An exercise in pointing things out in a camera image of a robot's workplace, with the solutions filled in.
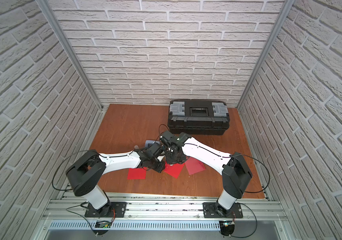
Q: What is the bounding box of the aluminium left corner post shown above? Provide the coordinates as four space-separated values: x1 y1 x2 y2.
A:
36 0 104 111

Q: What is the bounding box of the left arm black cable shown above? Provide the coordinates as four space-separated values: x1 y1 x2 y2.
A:
52 149 136 236

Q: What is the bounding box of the aluminium corner post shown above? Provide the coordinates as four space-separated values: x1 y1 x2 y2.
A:
36 0 104 111
236 0 295 110

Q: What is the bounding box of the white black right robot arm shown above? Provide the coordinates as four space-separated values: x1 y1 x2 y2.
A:
160 131 252 218

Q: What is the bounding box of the aluminium right corner post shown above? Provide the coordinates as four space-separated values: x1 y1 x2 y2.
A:
236 0 295 110

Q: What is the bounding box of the grey hole punch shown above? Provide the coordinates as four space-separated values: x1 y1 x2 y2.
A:
145 140 161 148

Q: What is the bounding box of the red envelope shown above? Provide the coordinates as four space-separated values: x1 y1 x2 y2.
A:
127 169 147 180
164 163 185 179
185 157 206 175

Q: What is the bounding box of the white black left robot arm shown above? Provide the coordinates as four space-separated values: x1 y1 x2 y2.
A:
66 142 166 218

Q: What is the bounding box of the black plastic toolbox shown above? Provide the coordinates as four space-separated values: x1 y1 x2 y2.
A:
168 99 230 136

